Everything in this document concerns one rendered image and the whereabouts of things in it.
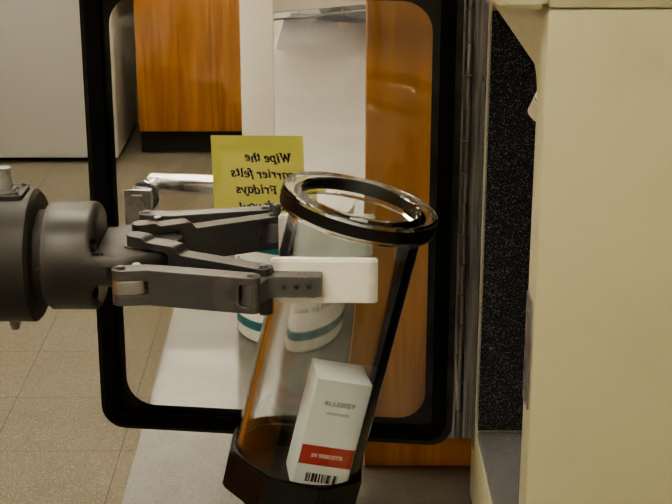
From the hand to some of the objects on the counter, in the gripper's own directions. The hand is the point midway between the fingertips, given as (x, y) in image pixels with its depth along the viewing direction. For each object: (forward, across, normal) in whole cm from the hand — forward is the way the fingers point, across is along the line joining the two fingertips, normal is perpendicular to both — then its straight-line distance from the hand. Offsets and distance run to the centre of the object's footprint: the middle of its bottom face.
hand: (340, 256), depth 100 cm
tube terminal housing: (+24, +2, +28) cm, 37 cm away
